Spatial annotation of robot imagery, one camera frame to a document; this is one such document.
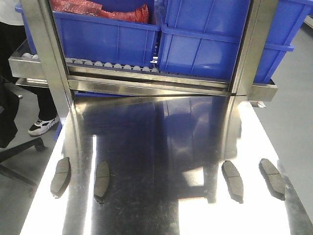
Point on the grey brake pad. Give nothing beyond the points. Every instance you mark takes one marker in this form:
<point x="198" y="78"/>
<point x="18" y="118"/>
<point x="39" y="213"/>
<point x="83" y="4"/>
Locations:
<point x="234" y="181"/>
<point x="273" y="179"/>
<point x="61" y="177"/>
<point x="102" y="181"/>

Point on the right blue plastic bin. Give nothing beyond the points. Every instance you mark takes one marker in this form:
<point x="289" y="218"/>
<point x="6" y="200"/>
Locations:
<point x="202" y="37"/>

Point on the blue plastic bin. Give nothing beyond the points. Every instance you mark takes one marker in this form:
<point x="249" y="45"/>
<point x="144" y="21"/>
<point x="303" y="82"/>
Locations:
<point x="107" y="40"/>
<point x="202" y="37"/>

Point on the red bubble wrap bag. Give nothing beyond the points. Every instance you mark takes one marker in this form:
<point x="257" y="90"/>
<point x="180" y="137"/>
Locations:
<point x="89" y="8"/>

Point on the left blue plastic bin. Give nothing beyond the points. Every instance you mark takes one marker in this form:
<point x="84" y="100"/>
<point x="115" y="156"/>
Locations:
<point x="107" y="40"/>

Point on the steel roller rack frame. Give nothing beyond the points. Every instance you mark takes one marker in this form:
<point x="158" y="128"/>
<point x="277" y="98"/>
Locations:
<point x="52" y="71"/>

